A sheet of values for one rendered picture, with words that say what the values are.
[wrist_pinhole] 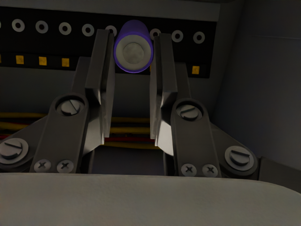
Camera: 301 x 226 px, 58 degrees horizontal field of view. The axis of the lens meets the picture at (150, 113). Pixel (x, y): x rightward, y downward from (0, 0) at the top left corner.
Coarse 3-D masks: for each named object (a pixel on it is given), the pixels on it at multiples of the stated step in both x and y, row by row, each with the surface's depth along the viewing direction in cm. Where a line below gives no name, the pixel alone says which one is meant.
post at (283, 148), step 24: (240, 24) 28; (240, 48) 27; (264, 48) 22; (288, 48) 19; (240, 72) 27; (264, 72) 22; (288, 72) 19; (240, 96) 27; (264, 96) 22; (288, 96) 19; (216, 120) 34; (240, 120) 27; (264, 120) 22; (288, 120) 18; (264, 144) 22; (288, 144) 18
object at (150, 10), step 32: (0, 0) 23; (32, 0) 23; (64, 0) 23; (96, 0) 24; (128, 0) 24; (160, 0) 24; (256, 0) 24; (288, 0) 19; (256, 32) 23; (288, 32) 18
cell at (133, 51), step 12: (132, 24) 14; (144, 24) 17; (120, 36) 12; (132, 36) 12; (144, 36) 12; (120, 48) 12; (132, 48) 12; (144, 48) 12; (120, 60) 12; (132, 60) 12; (144, 60) 12; (132, 72) 12
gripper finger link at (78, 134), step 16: (64, 96) 9; (80, 96) 9; (48, 112) 9; (64, 112) 9; (80, 112) 9; (48, 128) 8; (64, 128) 8; (80, 128) 8; (48, 144) 8; (64, 144) 8; (80, 144) 8; (48, 160) 7; (64, 160) 7; (80, 160) 8
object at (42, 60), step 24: (48, 24) 24; (72, 24) 25; (96, 24) 25; (120, 24) 25; (168, 24) 25; (192, 24) 25; (0, 48) 25; (24, 48) 25; (48, 48) 25; (72, 48) 25; (192, 48) 26; (120, 72) 26; (144, 72) 26; (192, 72) 26
